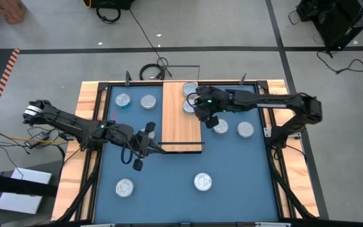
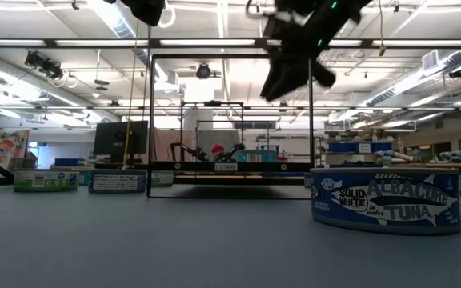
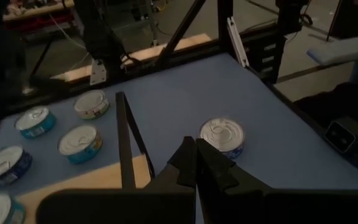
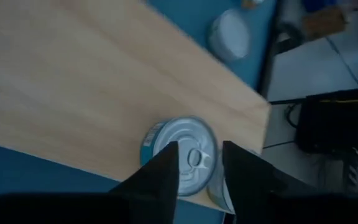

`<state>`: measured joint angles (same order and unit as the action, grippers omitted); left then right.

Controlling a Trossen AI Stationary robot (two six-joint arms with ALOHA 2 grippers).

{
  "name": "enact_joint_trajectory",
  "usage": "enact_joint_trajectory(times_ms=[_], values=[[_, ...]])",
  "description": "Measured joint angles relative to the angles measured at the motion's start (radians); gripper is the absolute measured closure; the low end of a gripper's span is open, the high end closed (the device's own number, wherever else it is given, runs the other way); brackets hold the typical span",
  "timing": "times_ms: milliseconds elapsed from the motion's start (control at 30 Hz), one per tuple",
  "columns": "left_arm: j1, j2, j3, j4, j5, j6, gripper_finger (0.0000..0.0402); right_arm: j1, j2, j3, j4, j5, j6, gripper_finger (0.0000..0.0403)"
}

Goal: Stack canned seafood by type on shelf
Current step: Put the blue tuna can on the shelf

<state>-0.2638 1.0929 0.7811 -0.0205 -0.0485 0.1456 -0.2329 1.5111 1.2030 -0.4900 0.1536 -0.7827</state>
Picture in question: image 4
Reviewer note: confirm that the cardboard box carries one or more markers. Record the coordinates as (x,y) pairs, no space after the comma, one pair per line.
(323,23)

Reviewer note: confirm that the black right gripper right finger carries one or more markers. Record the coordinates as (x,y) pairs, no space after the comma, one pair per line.
(247,186)

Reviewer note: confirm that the wooden shelf with black frame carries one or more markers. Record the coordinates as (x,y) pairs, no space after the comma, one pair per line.
(73,77)

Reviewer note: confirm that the green white tuna can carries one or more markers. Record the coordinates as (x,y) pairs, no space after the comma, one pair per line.
(216,189)
(228,34)

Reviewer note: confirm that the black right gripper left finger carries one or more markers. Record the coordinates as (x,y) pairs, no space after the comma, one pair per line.
(160,186)

